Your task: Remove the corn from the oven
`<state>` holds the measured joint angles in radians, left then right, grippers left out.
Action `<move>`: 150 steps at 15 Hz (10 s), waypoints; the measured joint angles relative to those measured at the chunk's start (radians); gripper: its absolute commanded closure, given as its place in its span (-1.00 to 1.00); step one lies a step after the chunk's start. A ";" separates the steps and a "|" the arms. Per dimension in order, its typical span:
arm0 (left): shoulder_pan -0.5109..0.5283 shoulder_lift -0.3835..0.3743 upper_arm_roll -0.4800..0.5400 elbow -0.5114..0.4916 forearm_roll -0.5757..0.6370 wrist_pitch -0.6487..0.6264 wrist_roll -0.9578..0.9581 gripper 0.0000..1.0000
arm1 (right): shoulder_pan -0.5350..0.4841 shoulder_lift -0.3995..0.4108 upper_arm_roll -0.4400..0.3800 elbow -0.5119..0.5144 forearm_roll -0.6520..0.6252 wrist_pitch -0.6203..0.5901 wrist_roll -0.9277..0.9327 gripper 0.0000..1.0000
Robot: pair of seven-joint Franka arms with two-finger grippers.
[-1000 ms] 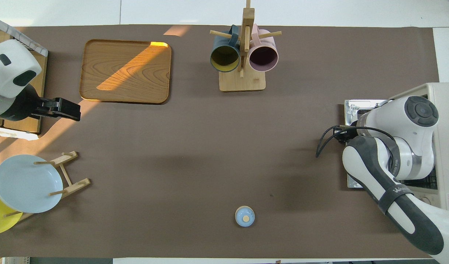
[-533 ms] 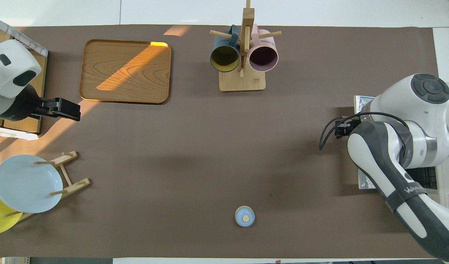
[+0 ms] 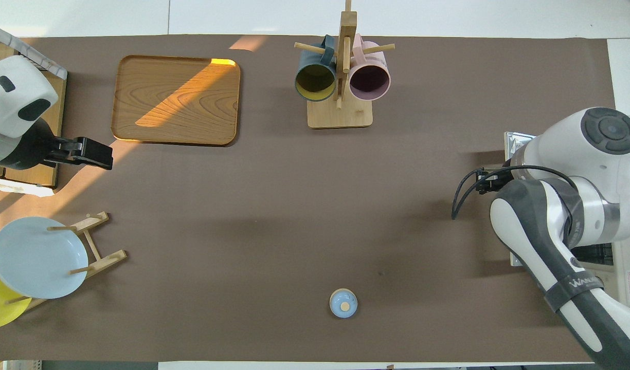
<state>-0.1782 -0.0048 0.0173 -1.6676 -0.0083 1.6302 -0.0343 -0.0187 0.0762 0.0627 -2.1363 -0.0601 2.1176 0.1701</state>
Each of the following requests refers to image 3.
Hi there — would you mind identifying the blue jar with wooden knob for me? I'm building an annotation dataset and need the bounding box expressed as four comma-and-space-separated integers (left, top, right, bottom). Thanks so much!
329, 288, 358, 319

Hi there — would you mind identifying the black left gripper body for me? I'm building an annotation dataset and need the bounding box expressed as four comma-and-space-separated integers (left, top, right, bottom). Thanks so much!
0, 118, 84, 170

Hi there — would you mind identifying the wooden plate rack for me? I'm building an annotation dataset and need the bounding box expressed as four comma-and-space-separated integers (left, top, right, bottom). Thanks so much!
6, 211, 128, 311

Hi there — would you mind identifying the brown table mat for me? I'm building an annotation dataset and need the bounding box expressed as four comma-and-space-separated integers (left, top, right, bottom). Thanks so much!
0, 35, 618, 363

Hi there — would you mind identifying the white toaster oven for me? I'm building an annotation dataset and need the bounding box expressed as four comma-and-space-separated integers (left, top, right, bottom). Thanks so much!
504, 131, 630, 309

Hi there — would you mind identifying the wooden mug rack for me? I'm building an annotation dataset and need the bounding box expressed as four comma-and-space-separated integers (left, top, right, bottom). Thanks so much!
294, 0, 396, 129

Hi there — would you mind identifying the pink mug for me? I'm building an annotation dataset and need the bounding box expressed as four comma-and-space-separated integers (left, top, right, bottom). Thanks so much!
348, 34, 391, 101

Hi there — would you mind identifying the wooden tray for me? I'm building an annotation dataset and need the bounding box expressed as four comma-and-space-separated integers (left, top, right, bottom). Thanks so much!
111, 55, 241, 147

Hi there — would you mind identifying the dark blue mug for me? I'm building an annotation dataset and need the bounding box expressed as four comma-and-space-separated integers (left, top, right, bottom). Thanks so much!
294, 35, 337, 102

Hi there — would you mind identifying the light blue plate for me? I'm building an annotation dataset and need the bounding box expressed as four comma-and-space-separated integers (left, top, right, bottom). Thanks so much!
0, 216, 89, 300

